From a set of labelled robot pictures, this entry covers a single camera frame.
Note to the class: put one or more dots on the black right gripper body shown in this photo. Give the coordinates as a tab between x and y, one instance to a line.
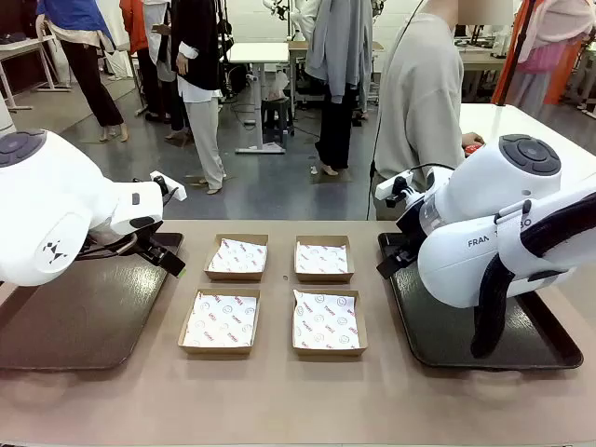
410	228

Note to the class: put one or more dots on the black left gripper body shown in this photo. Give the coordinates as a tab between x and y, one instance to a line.
151	239

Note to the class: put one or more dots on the brown cardboard food box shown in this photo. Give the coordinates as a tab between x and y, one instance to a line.
216	350
328	352
323	278
235	276

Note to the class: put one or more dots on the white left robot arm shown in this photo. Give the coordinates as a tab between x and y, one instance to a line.
46	195

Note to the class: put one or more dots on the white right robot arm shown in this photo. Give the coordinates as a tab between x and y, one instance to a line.
489	186

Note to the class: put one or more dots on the person's right forearm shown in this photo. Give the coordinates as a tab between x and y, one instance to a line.
454	149

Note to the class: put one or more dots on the black textured serving tray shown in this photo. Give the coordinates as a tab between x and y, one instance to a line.
442	335

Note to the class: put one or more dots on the dark brown serving tray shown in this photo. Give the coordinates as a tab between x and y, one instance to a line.
93	316

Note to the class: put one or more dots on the person's right hand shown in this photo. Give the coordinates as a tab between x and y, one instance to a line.
471	139

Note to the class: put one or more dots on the white printed paper liner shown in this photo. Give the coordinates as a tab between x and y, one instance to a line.
322	258
326	321
221	321

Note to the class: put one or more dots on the red emergency stop button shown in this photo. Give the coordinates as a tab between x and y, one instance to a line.
474	149

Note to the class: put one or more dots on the person in beige sweater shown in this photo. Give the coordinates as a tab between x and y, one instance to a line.
410	116

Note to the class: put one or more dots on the bystander in black cardigan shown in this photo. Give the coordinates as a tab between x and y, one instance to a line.
205	130

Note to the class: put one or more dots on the bystander in grey cardigan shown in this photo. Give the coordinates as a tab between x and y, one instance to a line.
335	116

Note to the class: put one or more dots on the bystander in dark trousers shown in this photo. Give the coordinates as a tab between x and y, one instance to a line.
153	88

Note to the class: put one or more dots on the white table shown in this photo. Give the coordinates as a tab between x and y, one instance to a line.
535	121

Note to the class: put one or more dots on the bystander in black trousers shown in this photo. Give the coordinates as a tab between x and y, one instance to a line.
88	84

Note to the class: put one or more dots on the black stool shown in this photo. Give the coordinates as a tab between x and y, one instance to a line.
277	116

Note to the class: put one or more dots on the white standing desk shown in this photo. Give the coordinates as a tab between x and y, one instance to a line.
258	52

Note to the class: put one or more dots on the bystander in pink clothes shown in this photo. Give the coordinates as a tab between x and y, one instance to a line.
554	46

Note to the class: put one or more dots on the white background desk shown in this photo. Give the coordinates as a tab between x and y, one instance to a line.
23	45

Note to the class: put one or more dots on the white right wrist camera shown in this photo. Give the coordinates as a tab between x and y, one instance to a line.
393	184

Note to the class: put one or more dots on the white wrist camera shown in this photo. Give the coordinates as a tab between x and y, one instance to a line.
170	186
393	184

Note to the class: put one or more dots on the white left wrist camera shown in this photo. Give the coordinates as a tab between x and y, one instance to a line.
170	186

